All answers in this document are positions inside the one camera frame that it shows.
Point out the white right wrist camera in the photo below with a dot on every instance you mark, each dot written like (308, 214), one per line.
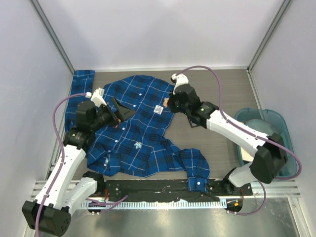
(178, 80)

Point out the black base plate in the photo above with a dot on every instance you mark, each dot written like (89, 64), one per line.
(166, 191)

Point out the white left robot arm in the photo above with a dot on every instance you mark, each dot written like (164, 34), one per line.
(52, 209)

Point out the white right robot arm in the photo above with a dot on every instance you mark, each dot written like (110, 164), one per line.
(268, 157)

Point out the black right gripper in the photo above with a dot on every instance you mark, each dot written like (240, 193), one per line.
(173, 97)

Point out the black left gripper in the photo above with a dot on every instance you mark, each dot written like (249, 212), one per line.
(122, 112)

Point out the blue plaid shirt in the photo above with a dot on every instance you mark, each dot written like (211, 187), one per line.
(113, 150)

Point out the white slotted cable duct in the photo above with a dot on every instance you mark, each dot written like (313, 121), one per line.
(181, 204)

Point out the silver blue leaf brooch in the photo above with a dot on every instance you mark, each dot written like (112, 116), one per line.
(138, 145)

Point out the round blue plate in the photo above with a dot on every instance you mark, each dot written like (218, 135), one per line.
(263, 126)

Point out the small black tilted frame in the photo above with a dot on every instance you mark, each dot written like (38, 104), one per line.
(192, 124)

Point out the teal plastic bin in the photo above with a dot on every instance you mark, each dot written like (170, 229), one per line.
(269, 122)

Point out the orange leaf brooch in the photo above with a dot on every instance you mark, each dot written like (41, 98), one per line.
(165, 103)

